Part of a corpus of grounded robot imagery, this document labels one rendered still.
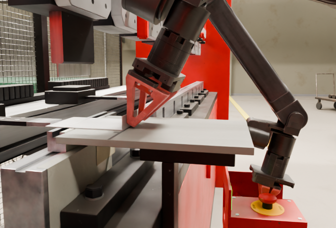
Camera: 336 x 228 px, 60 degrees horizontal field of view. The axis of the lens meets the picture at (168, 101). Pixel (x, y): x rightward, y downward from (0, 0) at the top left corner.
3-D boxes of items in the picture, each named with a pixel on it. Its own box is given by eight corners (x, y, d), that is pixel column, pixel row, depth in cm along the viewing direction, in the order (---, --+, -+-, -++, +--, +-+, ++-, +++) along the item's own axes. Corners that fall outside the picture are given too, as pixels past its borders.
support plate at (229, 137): (254, 156, 35) (254, 147, 35) (55, 144, 40) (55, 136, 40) (246, 126, 52) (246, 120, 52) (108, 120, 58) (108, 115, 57)
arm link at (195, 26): (212, 2, 40) (215, 10, 46) (168, -19, 41) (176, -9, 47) (189, 48, 42) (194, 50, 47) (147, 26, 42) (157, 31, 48)
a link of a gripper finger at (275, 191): (240, 197, 79) (250, 165, 78) (266, 205, 79) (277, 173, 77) (243, 209, 73) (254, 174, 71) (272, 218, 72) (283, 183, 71)
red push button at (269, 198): (278, 215, 63) (279, 199, 63) (259, 214, 64) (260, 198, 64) (274, 206, 67) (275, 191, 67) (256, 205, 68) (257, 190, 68)
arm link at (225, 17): (205, -35, 64) (206, -23, 74) (184, -18, 65) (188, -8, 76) (315, 124, 66) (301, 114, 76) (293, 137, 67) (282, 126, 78)
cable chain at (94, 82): (61, 91, 110) (61, 81, 110) (47, 91, 111) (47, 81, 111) (108, 84, 153) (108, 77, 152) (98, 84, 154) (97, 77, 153)
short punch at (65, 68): (64, 77, 43) (61, 10, 42) (52, 76, 43) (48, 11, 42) (94, 75, 53) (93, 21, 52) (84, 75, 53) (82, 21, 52)
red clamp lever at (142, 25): (148, 38, 60) (148, -11, 58) (129, 38, 60) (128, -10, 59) (151, 39, 61) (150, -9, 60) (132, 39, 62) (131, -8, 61)
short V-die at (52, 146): (65, 152, 43) (65, 132, 43) (47, 151, 44) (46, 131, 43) (116, 125, 62) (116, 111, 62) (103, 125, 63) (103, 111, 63)
